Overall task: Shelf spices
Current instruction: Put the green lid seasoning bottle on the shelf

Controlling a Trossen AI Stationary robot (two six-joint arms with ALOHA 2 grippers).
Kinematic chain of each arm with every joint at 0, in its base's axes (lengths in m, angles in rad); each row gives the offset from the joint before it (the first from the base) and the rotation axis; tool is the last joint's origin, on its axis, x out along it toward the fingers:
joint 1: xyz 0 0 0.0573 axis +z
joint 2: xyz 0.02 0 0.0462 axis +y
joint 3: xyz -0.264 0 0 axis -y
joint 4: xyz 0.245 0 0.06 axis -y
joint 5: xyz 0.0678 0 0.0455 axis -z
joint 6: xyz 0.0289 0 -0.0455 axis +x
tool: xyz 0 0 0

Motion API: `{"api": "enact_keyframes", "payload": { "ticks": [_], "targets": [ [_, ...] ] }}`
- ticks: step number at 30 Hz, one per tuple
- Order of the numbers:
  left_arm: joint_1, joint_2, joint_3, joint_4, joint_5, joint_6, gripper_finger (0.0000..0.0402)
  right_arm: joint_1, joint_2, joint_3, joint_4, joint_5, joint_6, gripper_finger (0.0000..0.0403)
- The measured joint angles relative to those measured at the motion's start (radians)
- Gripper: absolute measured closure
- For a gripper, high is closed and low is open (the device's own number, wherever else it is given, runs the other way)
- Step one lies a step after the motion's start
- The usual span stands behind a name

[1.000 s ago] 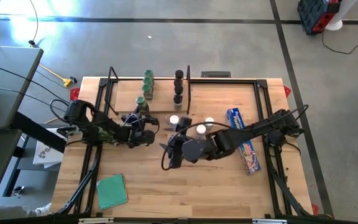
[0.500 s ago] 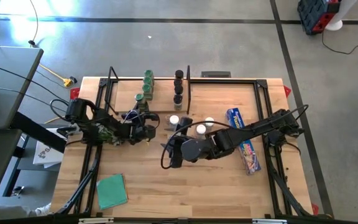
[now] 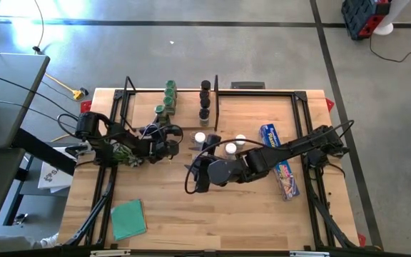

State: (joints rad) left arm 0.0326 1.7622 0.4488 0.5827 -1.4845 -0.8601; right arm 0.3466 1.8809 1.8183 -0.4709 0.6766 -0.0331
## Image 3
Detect black and red tool case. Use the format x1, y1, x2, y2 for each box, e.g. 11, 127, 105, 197
340, 0, 394, 41

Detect succulent plant in black pot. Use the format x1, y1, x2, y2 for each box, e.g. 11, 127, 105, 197
111, 141, 146, 168

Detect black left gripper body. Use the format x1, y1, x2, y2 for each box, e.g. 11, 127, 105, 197
148, 123, 184, 166

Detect teal folded cloth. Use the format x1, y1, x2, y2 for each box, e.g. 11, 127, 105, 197
110, 198, 148, 242

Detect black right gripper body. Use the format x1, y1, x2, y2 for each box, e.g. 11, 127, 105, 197
193, 133, 224, 194

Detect yellow extension cord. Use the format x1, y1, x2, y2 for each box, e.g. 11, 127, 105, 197
44, 73, 85, 142

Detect black-lid spice jars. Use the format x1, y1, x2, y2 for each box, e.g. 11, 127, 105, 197
198, 108, 210, 128

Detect white printed paper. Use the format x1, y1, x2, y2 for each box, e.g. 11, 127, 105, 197
36, 146, 78, 193

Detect blue plastic wrap box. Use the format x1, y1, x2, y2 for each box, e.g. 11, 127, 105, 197
258, 124, 301, 202

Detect grey side desk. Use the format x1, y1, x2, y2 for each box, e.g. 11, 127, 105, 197
0, 51, 52, 246

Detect white round stand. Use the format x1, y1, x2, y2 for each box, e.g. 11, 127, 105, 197
372, 0, 411, 36

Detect wooden shelf with black frame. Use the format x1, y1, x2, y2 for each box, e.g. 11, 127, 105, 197
119, 74, 223, 131

